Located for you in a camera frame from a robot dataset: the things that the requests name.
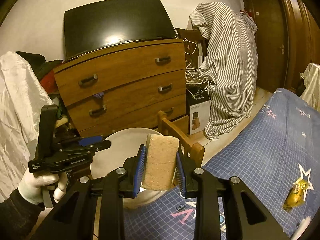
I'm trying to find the tan sponge block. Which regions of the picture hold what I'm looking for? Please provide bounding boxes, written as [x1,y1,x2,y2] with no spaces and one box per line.
[142,134,180,191]

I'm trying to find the white gloved left hand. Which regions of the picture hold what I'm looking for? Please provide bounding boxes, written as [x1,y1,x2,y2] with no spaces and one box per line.
[18,169,68,205]

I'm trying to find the white plastic bucket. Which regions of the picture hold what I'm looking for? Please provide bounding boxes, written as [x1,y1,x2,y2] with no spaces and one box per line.
[90,128,166,209]

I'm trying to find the yellow snack wrapper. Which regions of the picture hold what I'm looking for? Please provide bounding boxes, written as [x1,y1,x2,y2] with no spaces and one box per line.
[283,179,309,211]

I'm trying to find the wooden chest of drawers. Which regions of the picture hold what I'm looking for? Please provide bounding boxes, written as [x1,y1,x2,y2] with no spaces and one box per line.
[54,38,186,137]

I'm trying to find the white satin cloth left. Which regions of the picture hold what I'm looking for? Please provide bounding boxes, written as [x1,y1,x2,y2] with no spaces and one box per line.
[1,51,52,201]

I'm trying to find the blue checkered bed sheet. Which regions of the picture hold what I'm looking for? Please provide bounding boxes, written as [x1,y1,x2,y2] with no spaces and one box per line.
[124,88,319,239]

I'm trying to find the wooden chair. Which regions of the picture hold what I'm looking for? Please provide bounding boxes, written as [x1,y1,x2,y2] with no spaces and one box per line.
[157,111,205,167]

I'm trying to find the black flat television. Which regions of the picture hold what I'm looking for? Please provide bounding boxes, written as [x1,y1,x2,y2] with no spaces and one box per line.
[63,0,176,60]

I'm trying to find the white cardboard product box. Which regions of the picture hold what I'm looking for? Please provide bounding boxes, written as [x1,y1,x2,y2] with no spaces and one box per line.
[186,88,210,135]

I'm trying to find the striped cloth cover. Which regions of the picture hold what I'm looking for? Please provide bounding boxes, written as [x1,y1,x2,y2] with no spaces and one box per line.
[189,2,258,140]

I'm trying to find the dark wooden wardrobe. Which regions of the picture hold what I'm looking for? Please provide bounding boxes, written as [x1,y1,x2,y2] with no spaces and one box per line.
[281,0,319,92]

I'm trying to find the dark wooden door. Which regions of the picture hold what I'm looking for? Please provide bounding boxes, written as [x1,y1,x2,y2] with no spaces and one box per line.
[243,0,287,92]

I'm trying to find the tangled white cables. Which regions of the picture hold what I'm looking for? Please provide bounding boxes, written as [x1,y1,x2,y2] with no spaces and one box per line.
[175,36,216,98]

